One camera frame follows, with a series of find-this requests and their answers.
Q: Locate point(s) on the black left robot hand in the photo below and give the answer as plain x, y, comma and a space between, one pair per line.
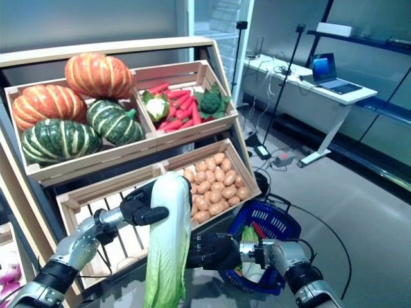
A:
141, 208

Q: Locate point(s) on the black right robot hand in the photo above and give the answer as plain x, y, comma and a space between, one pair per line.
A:
215, 251

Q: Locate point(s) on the napa cabbage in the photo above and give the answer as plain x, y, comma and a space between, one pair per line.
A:
168, 240
248, 233

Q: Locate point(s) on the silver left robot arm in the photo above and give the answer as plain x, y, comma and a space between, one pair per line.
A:
77, 247

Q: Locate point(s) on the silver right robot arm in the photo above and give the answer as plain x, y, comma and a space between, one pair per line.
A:
289, 253

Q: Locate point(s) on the blue plastic shopping basket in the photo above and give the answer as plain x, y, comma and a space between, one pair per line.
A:
273, 218

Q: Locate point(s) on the brown potato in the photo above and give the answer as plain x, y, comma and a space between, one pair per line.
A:
229, 178
189, 175
243, 193
226, 165
229, 192
200, 216
219, 158
219, 174
211, 164
201, 167
215, 195
233, 201
216, 208
239, 182

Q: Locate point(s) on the red chili pepper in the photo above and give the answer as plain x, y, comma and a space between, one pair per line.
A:
258, 229

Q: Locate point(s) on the red orange carrot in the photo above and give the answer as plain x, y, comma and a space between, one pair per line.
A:
187, 103
159, 88
196, 115
171, 124
186, 124
178, 94

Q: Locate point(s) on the green striped pumpkin with stem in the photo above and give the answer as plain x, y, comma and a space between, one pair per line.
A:
114, 122

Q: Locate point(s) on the white cauliflower with leaves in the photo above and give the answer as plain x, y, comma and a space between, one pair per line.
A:
156, 107

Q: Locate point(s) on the dark green striped pumpkin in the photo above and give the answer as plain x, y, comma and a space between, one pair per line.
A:
61, 141

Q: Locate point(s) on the black power adapter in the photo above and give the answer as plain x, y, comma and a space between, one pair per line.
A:
263, 152

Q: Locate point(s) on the grey box with red button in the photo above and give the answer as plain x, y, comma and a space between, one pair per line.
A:
284, 159

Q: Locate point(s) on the green broccoli with leaves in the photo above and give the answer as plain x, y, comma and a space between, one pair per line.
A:
210, 102

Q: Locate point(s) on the orange striped pumpkin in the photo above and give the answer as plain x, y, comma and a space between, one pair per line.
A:
98, 75
48, 104

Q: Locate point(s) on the purple white turnip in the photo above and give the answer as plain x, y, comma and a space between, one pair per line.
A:
9, 276
6, 292

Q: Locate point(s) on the wooden vegetable display shelf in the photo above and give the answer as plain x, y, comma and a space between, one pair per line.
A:
112, 46

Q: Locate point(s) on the black router with antennas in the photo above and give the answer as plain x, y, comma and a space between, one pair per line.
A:
253, 57

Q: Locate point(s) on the glass door cabinet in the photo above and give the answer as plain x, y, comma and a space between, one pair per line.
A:
221, 19

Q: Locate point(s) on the open laptop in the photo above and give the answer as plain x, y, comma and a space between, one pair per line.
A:
324, 69

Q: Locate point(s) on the white desk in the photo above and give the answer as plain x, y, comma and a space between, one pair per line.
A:
366, 95

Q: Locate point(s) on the white flat box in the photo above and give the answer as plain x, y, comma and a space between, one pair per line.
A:
335, 29

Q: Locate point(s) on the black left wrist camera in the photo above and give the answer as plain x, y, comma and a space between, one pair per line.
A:
107, 235

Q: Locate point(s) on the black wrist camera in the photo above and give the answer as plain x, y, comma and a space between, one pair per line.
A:
107, 235
260, 256

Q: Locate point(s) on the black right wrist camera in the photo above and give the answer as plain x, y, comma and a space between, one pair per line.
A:
260, 256

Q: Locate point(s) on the dark blue wall shelf rack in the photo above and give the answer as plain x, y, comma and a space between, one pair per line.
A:
369, 44

